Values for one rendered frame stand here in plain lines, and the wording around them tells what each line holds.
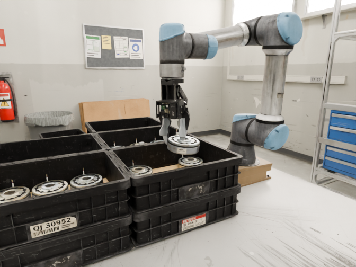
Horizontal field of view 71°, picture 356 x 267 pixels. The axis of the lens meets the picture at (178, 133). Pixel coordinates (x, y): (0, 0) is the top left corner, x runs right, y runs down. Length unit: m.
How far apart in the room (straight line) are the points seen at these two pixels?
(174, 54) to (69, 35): 3.25
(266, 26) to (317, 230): 0.75
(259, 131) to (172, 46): 0.55
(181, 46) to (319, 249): 0.72
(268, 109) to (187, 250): 0.63
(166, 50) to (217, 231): 0.59
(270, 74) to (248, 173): 0.45
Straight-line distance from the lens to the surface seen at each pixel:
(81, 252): 0.78
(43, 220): 0.70
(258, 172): 1.25
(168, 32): 0.75
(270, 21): 1.08
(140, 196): 0.73
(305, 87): 3.82
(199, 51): 0.79
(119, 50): 4.04
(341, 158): 2.68
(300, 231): 0.97
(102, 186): 0.68
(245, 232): 0.91
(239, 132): 1.18
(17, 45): 3.88
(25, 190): 0.91
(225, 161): 0.84
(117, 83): 4.03
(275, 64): 1.07
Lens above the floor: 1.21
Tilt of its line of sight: 14 degrees down
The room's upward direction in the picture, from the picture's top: straight up
